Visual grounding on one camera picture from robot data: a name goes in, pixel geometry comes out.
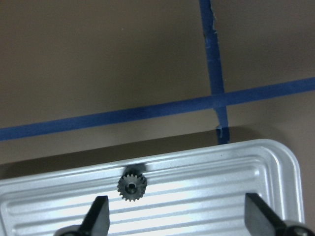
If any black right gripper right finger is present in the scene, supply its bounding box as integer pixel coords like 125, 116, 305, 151
244, 193, 289, 236

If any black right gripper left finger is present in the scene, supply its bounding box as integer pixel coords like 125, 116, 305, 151
78, 196, 110, 236

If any small dark bearing gear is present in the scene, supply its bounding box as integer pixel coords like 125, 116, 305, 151
117, 164, 147, 202

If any silver ribbed metal tray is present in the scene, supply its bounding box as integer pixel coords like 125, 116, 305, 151
0, 139, 305, 236

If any brown paper table mat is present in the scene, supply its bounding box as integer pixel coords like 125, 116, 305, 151
0, 0, 315, 168

